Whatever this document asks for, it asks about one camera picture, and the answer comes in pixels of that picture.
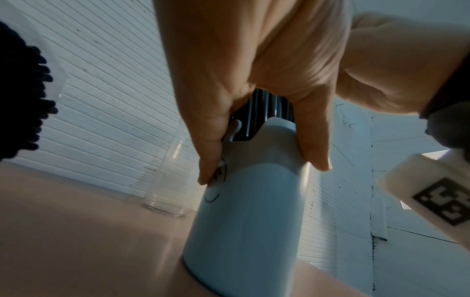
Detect white marker tracker box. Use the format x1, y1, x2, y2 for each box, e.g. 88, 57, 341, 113
378, 147, 470, 253

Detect person's right hand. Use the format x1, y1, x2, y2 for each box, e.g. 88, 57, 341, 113
335, 11, 470, 117

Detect black wrist strap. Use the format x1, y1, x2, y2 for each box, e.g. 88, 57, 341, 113
419, 56, 470, 163

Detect clear drinking glass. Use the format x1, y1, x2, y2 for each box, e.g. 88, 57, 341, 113
142, 116, 202, 219

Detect pale blue insulated bottle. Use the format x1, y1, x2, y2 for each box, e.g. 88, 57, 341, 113
182, 116, 313, 297

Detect person's left hand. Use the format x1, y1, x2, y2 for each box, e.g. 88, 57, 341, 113
153, 0, 354, 186

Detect dark blue fluffy cloth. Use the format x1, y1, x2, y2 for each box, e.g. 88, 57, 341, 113
0, 20, 59, 161

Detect black ribbed bottle cap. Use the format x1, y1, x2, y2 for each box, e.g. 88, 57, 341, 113
229, 88, 297, 143

